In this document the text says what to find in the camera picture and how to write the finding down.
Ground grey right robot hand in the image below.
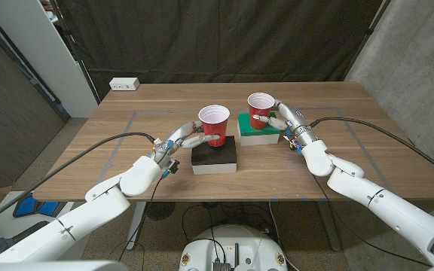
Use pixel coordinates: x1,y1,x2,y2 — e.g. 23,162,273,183
252,99,318,149

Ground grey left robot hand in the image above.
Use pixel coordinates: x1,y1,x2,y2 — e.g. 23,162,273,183
151,120,221,167

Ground red plastic cup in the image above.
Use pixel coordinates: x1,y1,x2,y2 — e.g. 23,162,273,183
246,92,277,130
197,105,231,148

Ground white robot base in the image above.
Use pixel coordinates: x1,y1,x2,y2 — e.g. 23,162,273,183
179,224,289,271

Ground green-topped white block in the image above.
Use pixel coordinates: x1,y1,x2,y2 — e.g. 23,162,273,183
237,111,282,147

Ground black-topped white block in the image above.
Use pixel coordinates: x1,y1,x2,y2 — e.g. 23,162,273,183
191,135,238,175

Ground white power strip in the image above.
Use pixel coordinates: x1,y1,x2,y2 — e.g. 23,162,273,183
108,77,141,92

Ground black round floor fan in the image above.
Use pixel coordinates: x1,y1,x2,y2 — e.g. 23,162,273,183
145,202,176,221

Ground grey table leg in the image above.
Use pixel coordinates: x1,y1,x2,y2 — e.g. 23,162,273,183
125,202,148,252
316,201,343,252

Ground dark grey backdrop curtain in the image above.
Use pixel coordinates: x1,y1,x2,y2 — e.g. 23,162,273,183
57,0,384,102

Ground black backdrop stand pole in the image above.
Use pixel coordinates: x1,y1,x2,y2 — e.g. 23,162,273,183
343,0,392,82
49,0,102,105

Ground white cabinet panel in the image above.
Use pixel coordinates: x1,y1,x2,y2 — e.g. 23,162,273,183
0,0,99,119

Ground blue and black pad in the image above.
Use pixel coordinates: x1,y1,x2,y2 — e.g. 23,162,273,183
12,193,67,218

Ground white floor platform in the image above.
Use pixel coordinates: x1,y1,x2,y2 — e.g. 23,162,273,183
0,190,94,261

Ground right wrist camera connectors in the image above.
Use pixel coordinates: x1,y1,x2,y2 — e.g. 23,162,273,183
283,129,305,157

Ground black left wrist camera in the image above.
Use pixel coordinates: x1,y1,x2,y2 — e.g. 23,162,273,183
160,159,181,180

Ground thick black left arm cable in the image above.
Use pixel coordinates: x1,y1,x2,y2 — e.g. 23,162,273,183
0,132,156,229

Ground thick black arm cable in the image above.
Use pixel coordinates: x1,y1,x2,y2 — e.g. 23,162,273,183
309,117,434,182
0,132,156,229

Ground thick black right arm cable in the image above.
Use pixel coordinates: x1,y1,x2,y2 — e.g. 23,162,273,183
309,117,434,182

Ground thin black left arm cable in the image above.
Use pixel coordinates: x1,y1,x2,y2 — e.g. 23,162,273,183
118,176,165,261

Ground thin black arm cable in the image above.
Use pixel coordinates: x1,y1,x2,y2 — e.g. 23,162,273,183
313,175,432,267
118,176,165,261

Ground black floor cable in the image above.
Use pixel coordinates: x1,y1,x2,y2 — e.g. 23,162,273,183
181,202,228,264

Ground grey floor cable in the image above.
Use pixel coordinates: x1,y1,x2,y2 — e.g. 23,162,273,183
267,201,301,271

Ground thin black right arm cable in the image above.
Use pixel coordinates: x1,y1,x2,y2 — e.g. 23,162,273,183
313,175,432,267

